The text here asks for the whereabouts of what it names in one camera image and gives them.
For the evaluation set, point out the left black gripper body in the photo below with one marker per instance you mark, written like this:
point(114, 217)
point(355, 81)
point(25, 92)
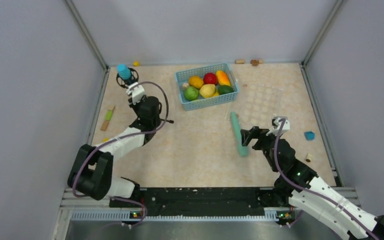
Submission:
point(136, 107)

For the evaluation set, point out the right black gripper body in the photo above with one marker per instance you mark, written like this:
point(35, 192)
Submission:
point(263, 142)

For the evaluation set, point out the clear zip top bag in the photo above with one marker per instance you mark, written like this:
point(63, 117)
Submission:
point(255, 105)

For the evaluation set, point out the light blue plastic basket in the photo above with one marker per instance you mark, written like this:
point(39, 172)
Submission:
point(216, 99)

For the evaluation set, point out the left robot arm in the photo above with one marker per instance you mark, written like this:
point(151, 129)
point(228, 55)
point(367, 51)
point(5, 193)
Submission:
point(92, 171)

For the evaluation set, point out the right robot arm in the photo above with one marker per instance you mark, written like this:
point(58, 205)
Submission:
point(300, 186)

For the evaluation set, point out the blue microphone on tripod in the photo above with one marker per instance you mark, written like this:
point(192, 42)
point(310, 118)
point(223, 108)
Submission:
point(126, 76)

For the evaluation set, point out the green wooden stick toy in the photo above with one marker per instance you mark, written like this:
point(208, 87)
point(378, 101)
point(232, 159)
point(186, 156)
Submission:
point(107, 117)

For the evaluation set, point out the beige garlic bulb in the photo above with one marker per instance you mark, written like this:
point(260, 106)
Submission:
point(185, 85)

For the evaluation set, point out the blue small block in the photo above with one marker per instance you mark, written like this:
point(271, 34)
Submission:
point(309, 135)

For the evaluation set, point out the cork near right edge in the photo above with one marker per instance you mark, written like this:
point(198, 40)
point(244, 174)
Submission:
point(308, 158)

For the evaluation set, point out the green lime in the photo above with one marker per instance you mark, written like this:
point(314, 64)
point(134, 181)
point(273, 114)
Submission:
point(225, 89)

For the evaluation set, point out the orange yellow mango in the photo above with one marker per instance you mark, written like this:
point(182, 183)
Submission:
point(222, 78)

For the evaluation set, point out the red apple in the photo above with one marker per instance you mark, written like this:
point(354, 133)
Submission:
point(210, 78)

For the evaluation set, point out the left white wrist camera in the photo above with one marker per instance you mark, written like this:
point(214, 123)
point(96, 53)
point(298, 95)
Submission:
point(135, 93)

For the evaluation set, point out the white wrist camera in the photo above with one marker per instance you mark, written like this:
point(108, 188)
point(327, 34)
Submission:
point(280, 125)
point(135, 93)

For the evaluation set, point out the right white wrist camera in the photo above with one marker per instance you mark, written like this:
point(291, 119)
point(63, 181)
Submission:
point(280, 125)

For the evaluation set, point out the brown nut at wall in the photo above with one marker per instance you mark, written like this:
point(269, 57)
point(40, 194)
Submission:
point(254, 62)

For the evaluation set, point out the cork at wall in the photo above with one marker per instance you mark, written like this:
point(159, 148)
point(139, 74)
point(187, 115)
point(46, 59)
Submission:
point(240, 61)

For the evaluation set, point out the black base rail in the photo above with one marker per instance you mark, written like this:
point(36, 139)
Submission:
point(209, 201)

